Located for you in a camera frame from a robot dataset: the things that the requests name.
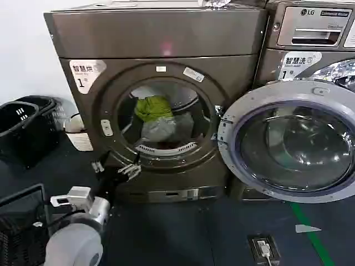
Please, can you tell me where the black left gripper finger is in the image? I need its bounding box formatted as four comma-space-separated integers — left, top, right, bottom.
118, 151, 143, 181
92, 151, 112, 174

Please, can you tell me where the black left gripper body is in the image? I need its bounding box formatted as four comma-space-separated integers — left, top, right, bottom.
94, 165, 127, 202

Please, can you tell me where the white bucket with label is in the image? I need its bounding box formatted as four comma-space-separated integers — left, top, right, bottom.
63, 112, 94, 152

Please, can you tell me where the grey garment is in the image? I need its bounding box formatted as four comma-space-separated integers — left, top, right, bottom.
140, 113, 194, 142

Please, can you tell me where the green garment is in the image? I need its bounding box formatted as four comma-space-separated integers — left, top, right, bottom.
134, 95, 174, 122

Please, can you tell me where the black plastic laundry basket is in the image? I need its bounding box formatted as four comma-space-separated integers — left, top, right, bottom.
0, 95, 67, 170

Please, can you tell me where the black woven mesh basket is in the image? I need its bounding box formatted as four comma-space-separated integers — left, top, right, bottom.
0, 183, 53, 266

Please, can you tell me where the grey front-loading dryer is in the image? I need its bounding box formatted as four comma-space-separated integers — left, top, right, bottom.
43, 4, 269, 205

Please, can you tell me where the black floor socket box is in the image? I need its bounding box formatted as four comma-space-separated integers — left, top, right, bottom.
247, 234, 281, 266

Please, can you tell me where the round glass dryer door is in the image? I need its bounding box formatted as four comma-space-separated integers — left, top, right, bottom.
217, 80, 355, 196

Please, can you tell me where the white floor tape piece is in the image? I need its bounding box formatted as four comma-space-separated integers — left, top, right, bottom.
295, 223, 323, 233

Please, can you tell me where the green floor tape strip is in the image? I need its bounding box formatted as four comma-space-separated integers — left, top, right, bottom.
290, 202, 332, 266

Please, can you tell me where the grey washer with control panel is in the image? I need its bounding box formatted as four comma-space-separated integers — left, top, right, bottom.
251, 0, 355, 203

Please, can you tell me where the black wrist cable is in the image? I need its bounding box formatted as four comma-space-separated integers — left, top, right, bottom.
32, 209, 85, 228

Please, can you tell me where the white plug with cable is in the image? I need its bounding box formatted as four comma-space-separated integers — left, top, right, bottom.
256, 240, 276, 266

